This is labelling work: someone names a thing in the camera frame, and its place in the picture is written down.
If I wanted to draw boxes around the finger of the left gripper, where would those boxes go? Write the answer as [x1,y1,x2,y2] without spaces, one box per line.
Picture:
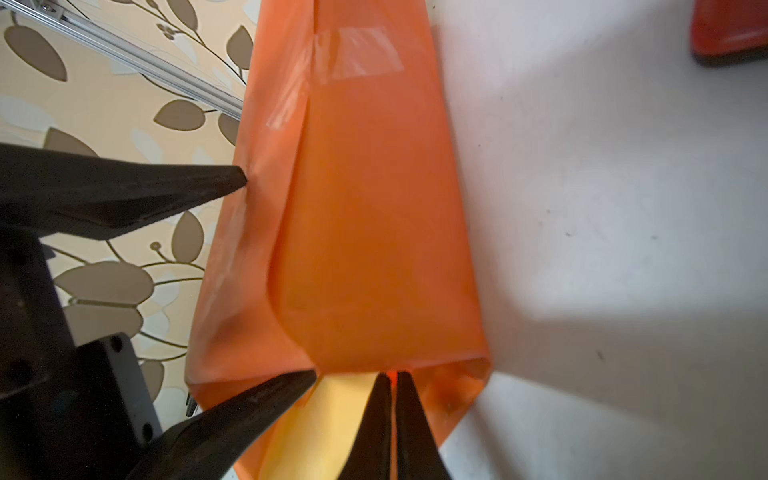
[1,144,247,240]
[128,370,317,480]

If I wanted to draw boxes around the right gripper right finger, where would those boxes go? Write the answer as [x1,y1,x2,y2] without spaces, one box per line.
[395,371,451,480]

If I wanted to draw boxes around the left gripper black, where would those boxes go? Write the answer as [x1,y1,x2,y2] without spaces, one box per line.
[1,228,162,479]

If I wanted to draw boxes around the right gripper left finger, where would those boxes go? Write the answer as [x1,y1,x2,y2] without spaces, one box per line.
[338,373,392,480]

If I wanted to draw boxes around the red tape dispenser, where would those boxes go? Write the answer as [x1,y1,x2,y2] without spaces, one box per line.
[690,0,767,59]

